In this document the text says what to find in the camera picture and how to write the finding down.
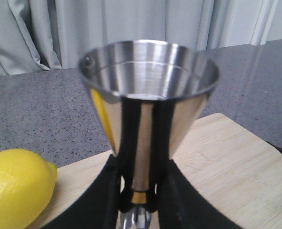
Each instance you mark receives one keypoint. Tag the steel double jigger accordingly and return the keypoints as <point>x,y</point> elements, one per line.
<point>147,94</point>

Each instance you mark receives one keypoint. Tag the wooden cutting board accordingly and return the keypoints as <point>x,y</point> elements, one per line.
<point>235,170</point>

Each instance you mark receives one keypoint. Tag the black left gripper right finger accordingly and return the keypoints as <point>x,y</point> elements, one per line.
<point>178,204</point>

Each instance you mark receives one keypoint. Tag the grey curtain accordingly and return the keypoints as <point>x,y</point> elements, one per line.
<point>43,35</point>

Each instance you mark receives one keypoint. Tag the yellow lemon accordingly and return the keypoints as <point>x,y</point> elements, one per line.
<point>27,182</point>

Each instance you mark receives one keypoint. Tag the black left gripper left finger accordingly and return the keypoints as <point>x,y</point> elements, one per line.
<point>98,206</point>

